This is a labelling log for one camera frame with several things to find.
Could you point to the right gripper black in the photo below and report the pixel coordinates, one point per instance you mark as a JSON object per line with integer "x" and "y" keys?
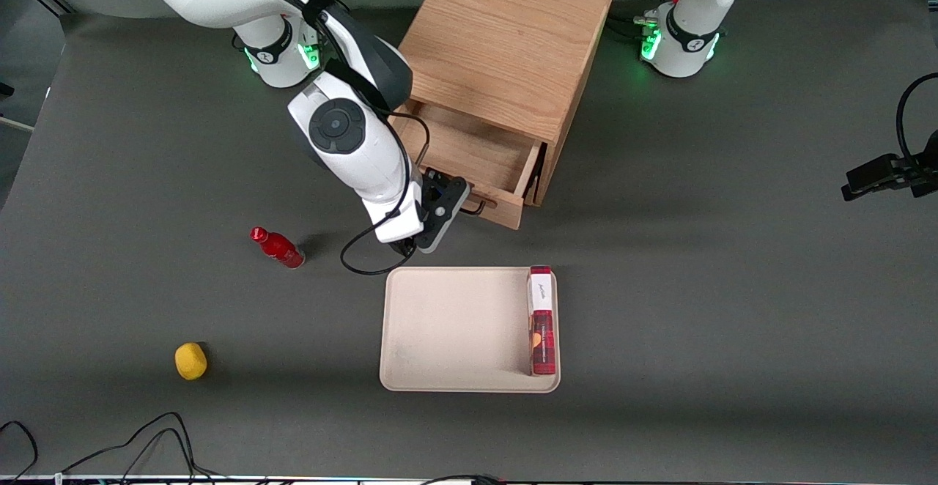
{"x": 448, "y": 193}

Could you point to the wooden drawer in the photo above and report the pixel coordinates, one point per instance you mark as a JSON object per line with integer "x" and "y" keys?
{"x": 476, "y": 155}

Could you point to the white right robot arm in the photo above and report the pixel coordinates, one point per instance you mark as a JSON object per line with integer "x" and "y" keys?
{"x": 352, "y": 141}

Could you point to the wooden drawer cabinet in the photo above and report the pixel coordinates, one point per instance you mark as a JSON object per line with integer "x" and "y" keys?
{"x": 506, "y": 38}

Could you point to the beige plastic tray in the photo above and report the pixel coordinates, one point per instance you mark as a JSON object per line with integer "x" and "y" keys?
{"x": 454, "y": 331}

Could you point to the red bottle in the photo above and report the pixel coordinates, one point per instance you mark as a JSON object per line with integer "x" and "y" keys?
{"x": 282, "y": 249}

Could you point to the red and white carton box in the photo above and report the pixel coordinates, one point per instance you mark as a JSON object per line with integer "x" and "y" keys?
{"x": 542, "y": 338}

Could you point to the yellow lemon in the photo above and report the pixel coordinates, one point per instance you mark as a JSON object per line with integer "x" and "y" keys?
{"x": 190, "y": 361}

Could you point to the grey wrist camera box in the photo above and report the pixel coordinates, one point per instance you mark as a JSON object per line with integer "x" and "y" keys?
{"x": 447, "y": 225}

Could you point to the black camera clamp mount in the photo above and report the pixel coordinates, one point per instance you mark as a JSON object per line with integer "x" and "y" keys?
{"x": 879, "y": 173}

